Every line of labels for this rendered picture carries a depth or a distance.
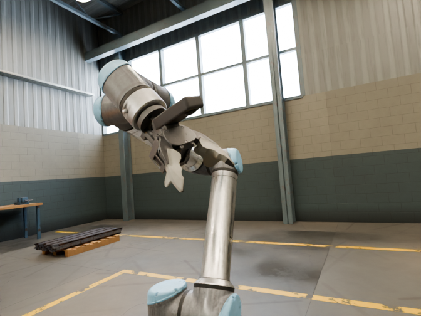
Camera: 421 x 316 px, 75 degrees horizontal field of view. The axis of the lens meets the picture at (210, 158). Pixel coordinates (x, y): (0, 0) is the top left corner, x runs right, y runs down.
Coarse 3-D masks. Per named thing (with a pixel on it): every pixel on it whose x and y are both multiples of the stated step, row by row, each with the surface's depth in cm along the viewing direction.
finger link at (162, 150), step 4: (160, 136) 53; (160, 140) 53; (164, 140) 53; (160, 144) 52; (164, 144) 52; (168, 144) 53; (160, 148) 51; (164, 148) 52; (168, 148) 52; (172, 148) 52; (160, 152) 51; (164, 152) 51; (160, 156) 51; (164, 156) 50; (164, 160) 50; (168, 160) 50
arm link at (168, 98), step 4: (152, 84) 68; (156, 84) 71; (156, 88) 69; (160, 88) 71; (164, 88) 75; (156, 92) 69; (160, 92) 71; (164, 92) 73; (168, 92) 75; (160, 96) 70; (164, 96) 72; (168, 96) 74; (172, 96) 77; (164, 100) 72; (168, 100) 74; (172, 100) 76; (168, 104) 74; (172, 104) 76
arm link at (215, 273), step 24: (216, 168) 118; (240, 168) 120; (216, 192) 112; (216, 216) 107; (216, 240) 103; (216, 264) 99; (216, 288) 93; (192, 312) 91; (216, 312) 89; (240, 312) 97
